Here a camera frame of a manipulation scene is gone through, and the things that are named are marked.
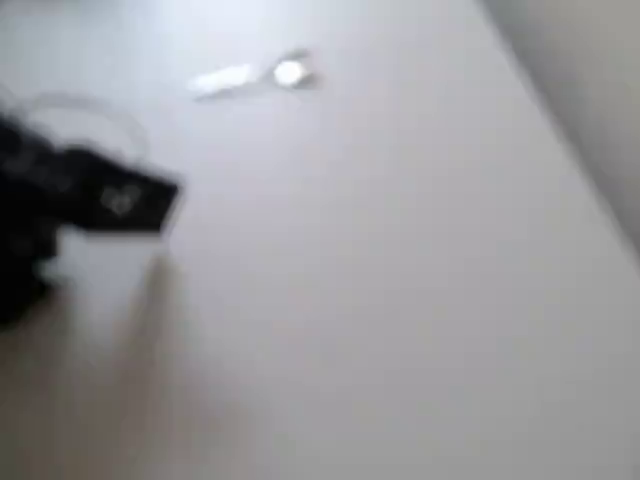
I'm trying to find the black cable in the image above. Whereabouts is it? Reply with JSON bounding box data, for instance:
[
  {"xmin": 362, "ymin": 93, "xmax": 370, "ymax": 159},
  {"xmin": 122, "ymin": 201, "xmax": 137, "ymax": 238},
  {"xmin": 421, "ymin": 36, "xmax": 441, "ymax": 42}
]
[{"xmin": 19, "ymin": 92, "xmax": 150, "ymax": 160}]

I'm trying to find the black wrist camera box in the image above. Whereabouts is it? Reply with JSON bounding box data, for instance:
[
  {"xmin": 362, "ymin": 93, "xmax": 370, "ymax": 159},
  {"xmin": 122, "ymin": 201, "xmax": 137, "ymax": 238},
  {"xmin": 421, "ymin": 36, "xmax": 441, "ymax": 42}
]
[{"xmin": 64, "ymin": 147, "xmax": 180, "ymax": 237}]

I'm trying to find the silver metal spoon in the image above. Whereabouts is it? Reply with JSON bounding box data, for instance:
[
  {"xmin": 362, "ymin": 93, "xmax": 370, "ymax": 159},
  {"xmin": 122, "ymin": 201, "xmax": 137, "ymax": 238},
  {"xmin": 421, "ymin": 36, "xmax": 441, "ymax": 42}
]
[{"xmin": 187, "ymin": 48, "xmax": 317, "ymax": 101}]

